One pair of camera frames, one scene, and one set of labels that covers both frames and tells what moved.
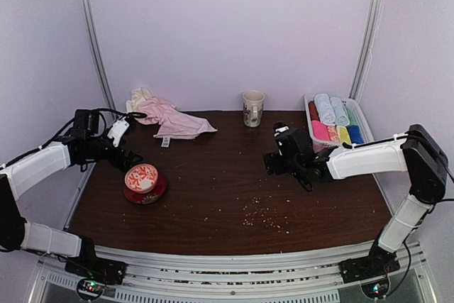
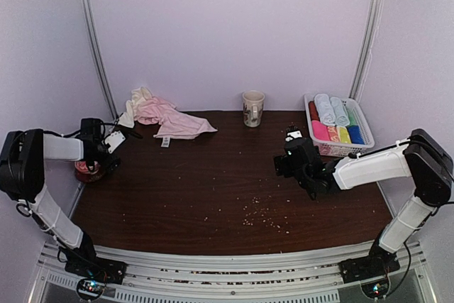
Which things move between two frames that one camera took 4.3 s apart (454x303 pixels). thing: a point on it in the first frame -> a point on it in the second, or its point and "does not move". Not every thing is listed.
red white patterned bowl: x=141 y=177 -> x=81 y=166
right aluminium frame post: x=372 y=31 does not move
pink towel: x=173 y=122 does not move
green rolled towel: x=352 y=119 does not move
